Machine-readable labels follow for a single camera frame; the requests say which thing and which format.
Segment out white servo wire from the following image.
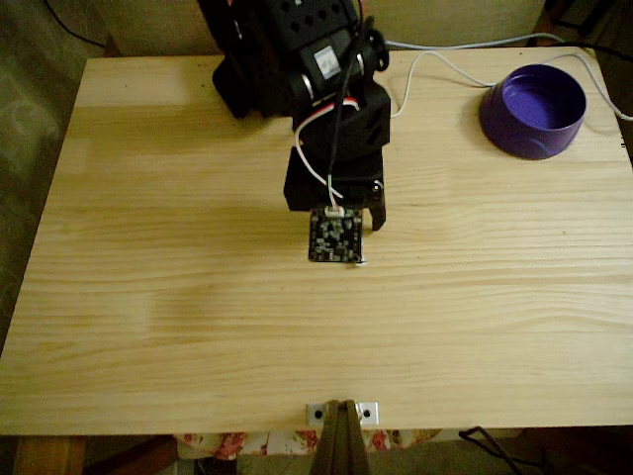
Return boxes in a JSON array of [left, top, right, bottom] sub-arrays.
[[294, 96, 361, 219]]

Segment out floral cloth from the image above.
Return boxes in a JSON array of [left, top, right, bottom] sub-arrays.
[[173, 427, 444, 462]]

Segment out purple plastic bowl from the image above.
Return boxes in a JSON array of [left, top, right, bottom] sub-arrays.
[[478, 62, 588, 161]]

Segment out thin white cable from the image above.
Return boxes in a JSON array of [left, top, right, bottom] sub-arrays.
[[389, 48, 494, 120]]

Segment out small metal angle bracket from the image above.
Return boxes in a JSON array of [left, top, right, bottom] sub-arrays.
[[306, 402, 331, 427], [354, 401, 381, 428]]

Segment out bare camera circuit board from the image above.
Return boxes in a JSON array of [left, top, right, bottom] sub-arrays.
[[307, 206, 368, 265]]

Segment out black camera cable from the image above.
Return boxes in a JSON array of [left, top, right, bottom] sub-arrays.
[[326, 14, 377, 192]]

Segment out grey cable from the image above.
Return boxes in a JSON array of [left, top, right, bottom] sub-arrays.
[[384, 32, 633, 122]]

